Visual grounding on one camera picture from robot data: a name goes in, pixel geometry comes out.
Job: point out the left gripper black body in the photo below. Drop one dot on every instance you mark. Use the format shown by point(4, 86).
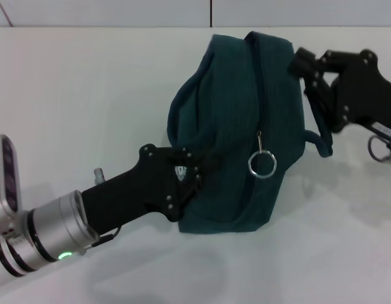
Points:
point(129, 193)

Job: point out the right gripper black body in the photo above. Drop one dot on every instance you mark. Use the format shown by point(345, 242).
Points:
point(363, 92)

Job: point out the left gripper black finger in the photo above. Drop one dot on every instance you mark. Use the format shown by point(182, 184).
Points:
point(187, 194)
point(195, 160)

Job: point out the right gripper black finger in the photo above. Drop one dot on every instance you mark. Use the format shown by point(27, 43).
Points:
point(322, 98)
point(309, 65)

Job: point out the dark teal insulated bag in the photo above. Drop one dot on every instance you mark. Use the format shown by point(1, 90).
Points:
point(227, 126)

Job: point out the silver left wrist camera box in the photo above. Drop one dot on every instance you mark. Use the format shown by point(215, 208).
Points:
point(5, 177)

